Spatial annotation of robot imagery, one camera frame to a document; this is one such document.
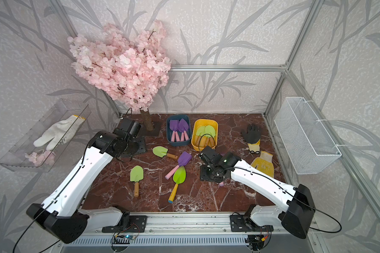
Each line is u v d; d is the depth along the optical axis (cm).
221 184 86
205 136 105
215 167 55
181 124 112
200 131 109
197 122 108
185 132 107
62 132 69
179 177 89
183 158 96
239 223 74
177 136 105
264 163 94
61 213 38
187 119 110
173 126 112
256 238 74
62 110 77
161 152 99
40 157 60
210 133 108
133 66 63
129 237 70
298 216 38
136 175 89
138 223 73
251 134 107
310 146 60
